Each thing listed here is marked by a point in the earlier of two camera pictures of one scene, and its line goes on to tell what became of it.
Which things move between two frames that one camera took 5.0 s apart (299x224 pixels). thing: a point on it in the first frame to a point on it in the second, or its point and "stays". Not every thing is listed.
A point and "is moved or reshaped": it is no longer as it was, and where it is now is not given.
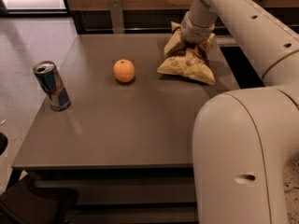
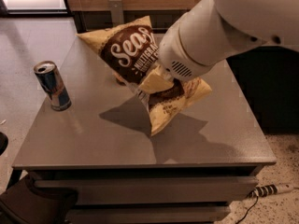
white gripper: (195, 31) to (172, 54)
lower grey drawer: (133, 215) stays
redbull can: (52, 85) stays
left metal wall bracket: (117, 16) stays
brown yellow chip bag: (187, 60) is moved or reshaped
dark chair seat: (23, 203) stays
